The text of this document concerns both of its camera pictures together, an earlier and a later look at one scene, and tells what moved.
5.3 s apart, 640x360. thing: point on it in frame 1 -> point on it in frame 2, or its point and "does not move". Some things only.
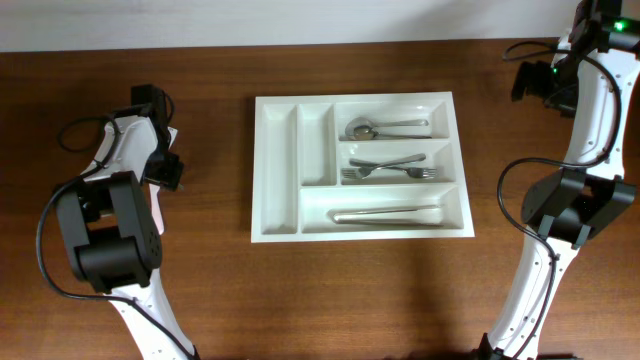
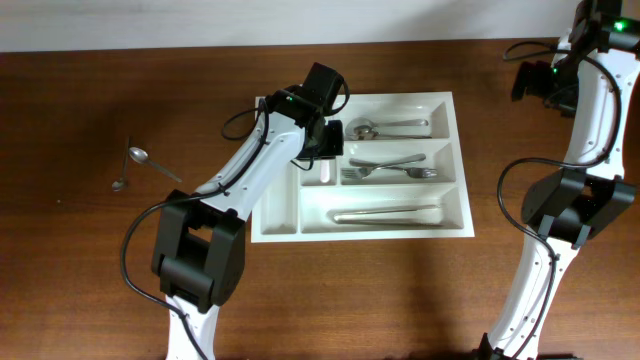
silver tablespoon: x=368 y=133 does not move
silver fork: x=420 y=173 does not move
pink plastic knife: x=156 y=208 -> x=324 y=171
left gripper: x=167 y=172 -> x=335 y=143
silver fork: x=365 y=172 does not move
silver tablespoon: x=365 y=121 does not move
